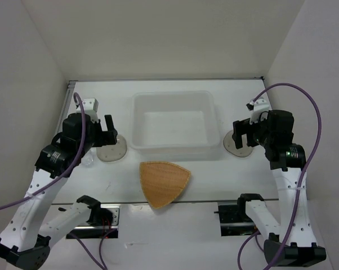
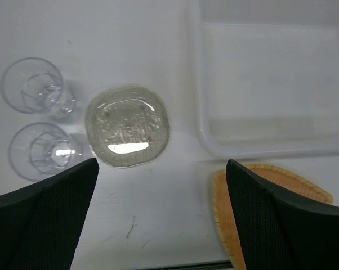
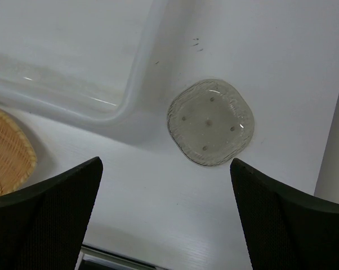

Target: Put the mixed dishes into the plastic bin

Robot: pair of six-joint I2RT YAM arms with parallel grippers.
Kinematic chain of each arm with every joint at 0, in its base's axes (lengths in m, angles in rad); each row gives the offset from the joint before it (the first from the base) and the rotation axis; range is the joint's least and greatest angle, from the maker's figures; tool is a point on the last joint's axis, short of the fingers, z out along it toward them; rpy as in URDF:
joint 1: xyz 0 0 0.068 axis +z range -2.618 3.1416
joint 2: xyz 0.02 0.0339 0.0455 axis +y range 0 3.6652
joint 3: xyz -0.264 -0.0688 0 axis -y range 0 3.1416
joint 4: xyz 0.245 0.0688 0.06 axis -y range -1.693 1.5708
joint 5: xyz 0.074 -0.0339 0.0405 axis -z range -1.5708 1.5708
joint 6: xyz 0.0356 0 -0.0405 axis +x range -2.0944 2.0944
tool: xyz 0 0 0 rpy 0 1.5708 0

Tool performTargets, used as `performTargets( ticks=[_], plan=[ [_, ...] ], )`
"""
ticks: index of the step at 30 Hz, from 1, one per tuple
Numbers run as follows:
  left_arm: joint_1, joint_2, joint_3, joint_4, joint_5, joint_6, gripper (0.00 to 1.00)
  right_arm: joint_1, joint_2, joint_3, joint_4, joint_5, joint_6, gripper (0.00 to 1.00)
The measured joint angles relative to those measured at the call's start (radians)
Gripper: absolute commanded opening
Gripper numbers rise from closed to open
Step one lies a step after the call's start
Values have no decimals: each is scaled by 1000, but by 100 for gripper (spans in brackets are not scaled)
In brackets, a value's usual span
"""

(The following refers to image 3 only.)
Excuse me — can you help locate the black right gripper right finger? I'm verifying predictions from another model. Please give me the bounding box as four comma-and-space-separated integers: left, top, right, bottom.
230, 158, 339, 269

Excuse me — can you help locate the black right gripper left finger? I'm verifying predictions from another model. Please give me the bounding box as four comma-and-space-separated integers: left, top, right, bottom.
0, 157, 103, 269

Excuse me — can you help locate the woven bamboo basket tray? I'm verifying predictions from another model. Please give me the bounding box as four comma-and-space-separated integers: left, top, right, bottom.
0, 110, 37, 196

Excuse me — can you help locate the clear glass plate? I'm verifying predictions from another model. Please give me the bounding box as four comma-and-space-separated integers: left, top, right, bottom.
167, 78, 255, 167

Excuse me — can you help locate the translucent plastic bin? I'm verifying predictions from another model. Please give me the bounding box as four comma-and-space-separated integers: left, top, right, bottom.
0, 1, 168, 126

